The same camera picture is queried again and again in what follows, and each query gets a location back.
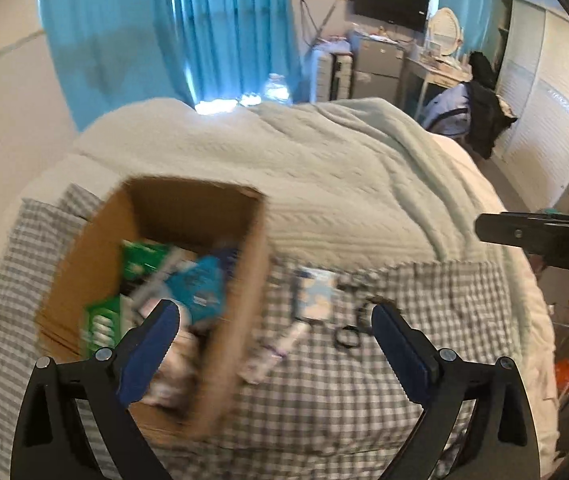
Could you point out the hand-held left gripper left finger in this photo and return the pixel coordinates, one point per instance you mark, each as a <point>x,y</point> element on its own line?
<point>152,350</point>

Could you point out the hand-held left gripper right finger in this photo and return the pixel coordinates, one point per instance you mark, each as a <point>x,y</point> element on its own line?
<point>399,355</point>

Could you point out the floral white tissue packet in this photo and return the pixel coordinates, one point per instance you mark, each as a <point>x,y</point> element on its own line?
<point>177,360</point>

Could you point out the green box white print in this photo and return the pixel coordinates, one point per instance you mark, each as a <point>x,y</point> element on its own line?
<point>102,325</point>

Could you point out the brown cardboard box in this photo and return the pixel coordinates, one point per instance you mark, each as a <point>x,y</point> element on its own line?
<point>234,310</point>

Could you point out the black scissors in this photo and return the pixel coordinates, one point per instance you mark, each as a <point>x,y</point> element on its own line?
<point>354,320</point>

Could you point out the blue plastic packet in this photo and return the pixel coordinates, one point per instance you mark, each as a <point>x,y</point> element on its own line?
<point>199,290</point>

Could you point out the grey checked cloth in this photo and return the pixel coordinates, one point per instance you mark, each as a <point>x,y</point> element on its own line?
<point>339,410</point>

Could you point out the white and green box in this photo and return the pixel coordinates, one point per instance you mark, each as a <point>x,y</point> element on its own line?
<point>137,260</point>

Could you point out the blue and white packet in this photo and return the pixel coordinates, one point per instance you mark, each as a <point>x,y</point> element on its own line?
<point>317,294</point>

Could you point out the small white tube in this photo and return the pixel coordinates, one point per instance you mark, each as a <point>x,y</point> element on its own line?
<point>290,336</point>

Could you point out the orange packet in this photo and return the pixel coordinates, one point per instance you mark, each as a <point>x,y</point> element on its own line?
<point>566,375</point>

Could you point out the black jacket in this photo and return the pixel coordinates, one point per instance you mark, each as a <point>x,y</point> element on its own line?
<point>486,102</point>

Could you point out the white wardrobe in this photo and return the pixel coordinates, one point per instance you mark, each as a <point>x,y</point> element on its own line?
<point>544,90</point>

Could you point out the chair with clothes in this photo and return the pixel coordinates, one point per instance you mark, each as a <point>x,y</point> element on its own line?
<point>449,112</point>

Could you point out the white desk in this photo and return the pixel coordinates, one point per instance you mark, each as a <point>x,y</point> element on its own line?
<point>434,77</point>

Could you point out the light green knitted blanket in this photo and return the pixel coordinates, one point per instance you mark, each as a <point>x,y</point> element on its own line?
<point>339,160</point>

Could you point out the white oval mirror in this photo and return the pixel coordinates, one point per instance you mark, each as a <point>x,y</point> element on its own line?
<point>447,30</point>

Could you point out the grey drawer cabinets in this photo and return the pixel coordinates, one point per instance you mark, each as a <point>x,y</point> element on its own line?
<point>379,67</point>

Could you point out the blue curtain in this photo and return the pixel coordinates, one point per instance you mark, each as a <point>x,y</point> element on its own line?
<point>469,2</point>
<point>179,25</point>

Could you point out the black television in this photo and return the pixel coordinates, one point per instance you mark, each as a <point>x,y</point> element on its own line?
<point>390,1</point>

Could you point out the clear water bottle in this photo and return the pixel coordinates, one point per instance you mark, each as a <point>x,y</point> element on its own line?
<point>278,89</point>

